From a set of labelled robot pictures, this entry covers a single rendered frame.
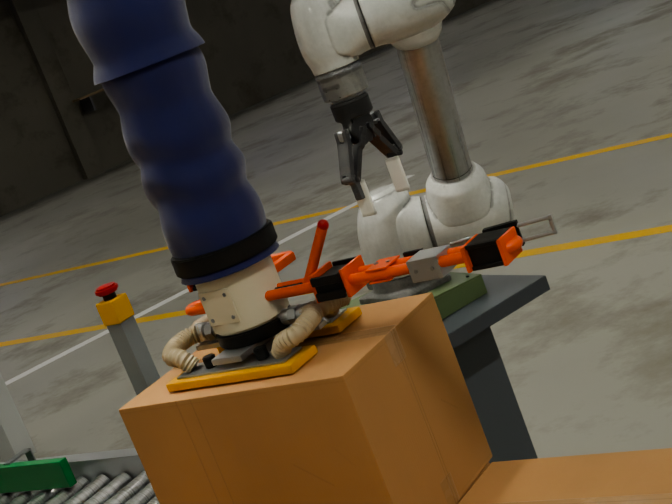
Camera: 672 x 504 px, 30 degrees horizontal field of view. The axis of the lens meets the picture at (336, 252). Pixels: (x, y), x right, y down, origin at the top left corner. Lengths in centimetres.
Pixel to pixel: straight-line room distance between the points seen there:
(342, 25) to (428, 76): 68
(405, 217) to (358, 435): 86
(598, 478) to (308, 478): 57
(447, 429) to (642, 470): 41
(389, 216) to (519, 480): 80
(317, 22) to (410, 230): 96
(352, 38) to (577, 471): 99
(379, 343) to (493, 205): 76
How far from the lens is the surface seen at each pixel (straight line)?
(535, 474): 266
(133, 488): 352
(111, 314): 364
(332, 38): 229
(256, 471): 260
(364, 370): 242
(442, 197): 308
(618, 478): 254
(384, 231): 312
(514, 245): 228
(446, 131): 301
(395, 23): 229
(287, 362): 249
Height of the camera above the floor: 166
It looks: 12 degrees down
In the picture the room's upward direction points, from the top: 21 degrees counter-clockwise
